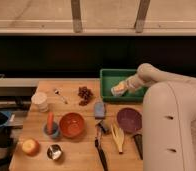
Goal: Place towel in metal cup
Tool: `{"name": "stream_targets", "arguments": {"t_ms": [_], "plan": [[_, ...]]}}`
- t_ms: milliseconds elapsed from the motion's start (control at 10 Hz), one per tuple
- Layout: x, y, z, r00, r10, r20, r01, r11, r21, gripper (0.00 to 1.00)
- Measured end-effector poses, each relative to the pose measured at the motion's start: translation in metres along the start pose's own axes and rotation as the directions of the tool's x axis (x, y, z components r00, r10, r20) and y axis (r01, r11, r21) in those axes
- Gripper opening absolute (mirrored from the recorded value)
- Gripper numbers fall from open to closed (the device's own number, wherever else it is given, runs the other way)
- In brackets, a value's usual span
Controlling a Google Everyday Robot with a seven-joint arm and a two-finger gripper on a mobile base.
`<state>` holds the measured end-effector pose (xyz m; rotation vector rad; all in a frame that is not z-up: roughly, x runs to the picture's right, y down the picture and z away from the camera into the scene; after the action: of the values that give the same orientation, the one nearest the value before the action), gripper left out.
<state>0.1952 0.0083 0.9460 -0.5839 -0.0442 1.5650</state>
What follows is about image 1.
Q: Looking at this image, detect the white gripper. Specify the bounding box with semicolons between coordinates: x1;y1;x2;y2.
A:
111;75;144;97

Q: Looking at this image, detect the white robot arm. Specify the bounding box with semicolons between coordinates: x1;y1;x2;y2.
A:
111;63;196;171

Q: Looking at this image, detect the white paper cup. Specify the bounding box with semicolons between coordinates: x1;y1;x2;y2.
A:
31;92;49;112

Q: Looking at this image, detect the small metal cup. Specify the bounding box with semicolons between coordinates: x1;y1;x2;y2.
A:
47;144;62;160

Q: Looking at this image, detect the green plastic tray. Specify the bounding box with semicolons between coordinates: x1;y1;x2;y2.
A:
100;69;147;102

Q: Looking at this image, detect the blue sponge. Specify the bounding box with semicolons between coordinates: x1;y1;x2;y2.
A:
94;102;105;118

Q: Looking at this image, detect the purple bowl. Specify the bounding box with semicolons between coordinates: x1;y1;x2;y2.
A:
117;107;142;133

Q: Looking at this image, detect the bunch of dark grapes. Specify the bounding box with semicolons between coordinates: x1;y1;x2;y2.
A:
78;86;93;106

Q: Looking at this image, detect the yellow plastic fork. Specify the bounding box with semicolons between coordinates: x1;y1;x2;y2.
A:
111;124;124;154

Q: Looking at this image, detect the black rectangular remote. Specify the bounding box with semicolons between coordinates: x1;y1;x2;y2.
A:
133;134;143;160

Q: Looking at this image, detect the orange bowl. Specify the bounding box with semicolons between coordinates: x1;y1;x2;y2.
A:
59;113;85;138

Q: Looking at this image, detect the metal spoon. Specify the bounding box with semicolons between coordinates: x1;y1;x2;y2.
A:
54;89;68;104

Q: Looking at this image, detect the orange carrot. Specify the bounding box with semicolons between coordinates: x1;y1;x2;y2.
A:
47;112;54;135

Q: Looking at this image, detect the red yellow apple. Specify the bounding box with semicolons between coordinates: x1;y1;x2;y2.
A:
22;139;40;156

